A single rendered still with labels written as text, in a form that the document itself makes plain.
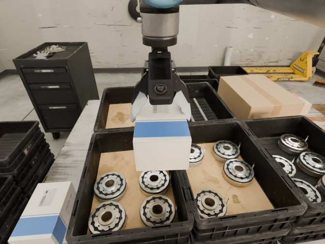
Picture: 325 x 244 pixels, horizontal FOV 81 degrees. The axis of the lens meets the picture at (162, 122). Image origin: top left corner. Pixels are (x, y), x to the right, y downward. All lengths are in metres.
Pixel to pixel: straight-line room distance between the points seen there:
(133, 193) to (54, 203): 0.27
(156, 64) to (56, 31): 3.75
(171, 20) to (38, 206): 0.70
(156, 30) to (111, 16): 3.39
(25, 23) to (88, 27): 1.03
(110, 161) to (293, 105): 0.94
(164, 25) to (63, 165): 0.82
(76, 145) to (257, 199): 0.87
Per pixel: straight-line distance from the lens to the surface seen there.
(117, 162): 0.78
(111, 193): 0.66
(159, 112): 0.47
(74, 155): 1.06
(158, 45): 0.39
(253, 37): 4.17
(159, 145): 0.40
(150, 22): 0.39
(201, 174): 0.74
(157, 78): 0.37
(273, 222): 0.65
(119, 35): 3.80
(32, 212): 0.81
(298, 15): 0.21
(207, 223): 0.53
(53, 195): 0.81
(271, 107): 1.12
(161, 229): 0.51
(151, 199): 0.63
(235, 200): 0.70
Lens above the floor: 1.39
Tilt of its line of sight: 35 degrees down
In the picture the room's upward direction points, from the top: straight up
